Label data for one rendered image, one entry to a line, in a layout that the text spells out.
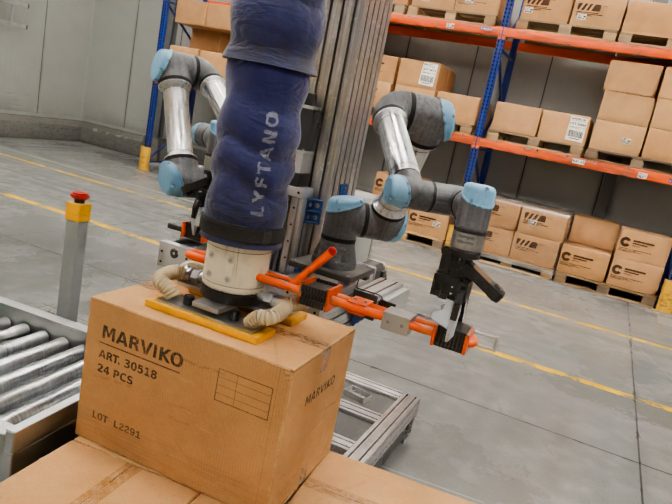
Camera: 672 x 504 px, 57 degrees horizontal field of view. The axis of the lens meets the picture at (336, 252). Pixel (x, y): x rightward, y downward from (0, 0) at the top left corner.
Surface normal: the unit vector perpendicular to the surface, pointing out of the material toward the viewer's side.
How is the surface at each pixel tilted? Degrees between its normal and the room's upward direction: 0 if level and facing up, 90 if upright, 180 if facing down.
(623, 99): 88
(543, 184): 90
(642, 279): 90
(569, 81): 90
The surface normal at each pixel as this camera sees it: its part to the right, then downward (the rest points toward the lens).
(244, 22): -0.65, 0.18
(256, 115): 0.11, 0.03
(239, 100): -0.43, -0.14
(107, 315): -0.38, 0.12
